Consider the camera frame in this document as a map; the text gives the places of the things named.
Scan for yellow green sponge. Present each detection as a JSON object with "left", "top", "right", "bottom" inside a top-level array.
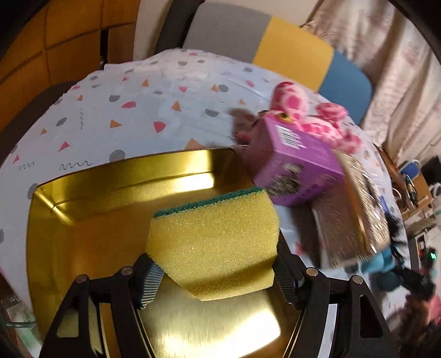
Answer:
[{"left": 146, "top": 186, "right": 279, "bottom": 300}]

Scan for blue plush toy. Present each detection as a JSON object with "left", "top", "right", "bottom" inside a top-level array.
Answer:
[{"left": 360, "top": 248, "right": 402, "bottom": 292}]

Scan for gold metal tin tray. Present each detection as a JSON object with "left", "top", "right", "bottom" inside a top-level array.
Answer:
[{"left": 26, "top": 148, "right": 299, "bottom": 357}]

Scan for ornate silver tissue box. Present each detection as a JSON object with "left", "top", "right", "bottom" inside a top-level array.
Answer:
[{"left": 312, "top": 150, "right": 390, "bottom": 269}]

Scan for purple cardboard box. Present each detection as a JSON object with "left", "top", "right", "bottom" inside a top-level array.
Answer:
[{"left": 242, "top": 116, "right": 344, "bottom": 207}]

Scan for pink plush toy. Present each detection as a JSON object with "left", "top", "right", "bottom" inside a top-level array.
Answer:
[{"left": 234, "top": 80, "right": 363, "bottom": 155}]

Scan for patterned white tablecloth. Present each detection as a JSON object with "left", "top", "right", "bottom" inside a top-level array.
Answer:
[{"left": 0, "top": 48, "right": 411, "bottom": 358}]

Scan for beige patterned curtain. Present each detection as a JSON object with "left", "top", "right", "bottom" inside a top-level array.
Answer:
[{"left": 304, "top": 1, "right": 440, "bottom": 164}]

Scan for grey yellow blue chair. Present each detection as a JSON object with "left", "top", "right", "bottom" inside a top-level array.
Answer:
[{"left": 155, "top": 1, "right": 373, "bottom": 124}]

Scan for orange wooden cabinet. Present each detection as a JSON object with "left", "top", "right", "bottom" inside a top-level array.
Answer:
[{"left": 1, "top": 1, "right": 140, "bottom": 128}]

